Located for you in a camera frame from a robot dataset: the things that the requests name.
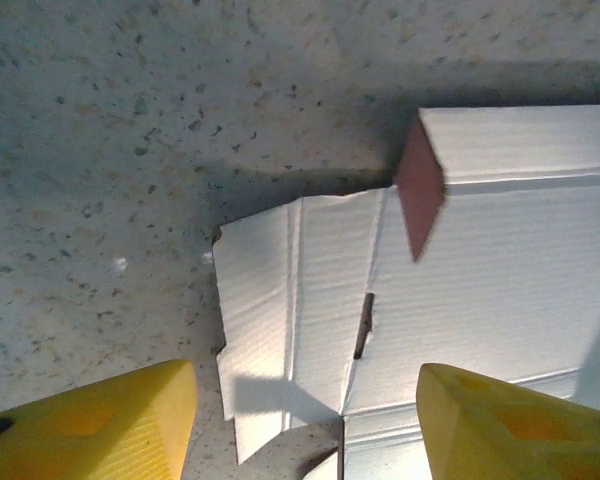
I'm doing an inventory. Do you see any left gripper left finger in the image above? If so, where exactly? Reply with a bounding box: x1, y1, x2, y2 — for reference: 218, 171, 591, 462
0, 358, 200, 480

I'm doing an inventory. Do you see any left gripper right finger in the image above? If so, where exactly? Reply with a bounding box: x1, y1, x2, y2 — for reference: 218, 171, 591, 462
415, 362, 600, 480

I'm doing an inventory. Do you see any pink paper box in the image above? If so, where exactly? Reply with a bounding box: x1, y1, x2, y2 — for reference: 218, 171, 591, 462
211, 103, 600, 480

